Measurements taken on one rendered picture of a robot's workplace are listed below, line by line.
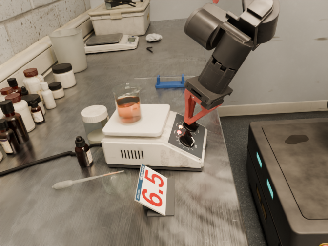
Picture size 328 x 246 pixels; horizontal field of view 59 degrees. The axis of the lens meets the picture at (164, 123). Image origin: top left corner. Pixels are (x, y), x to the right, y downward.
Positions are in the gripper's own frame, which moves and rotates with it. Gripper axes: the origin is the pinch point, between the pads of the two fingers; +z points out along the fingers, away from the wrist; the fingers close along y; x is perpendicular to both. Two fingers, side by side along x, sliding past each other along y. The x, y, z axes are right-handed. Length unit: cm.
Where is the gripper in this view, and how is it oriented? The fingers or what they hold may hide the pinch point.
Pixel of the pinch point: (189, 119)
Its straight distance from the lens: 62.2
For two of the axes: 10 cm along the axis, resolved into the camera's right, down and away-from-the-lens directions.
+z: -4.1, 7.3, 5.4
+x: 7.2, 6.3, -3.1
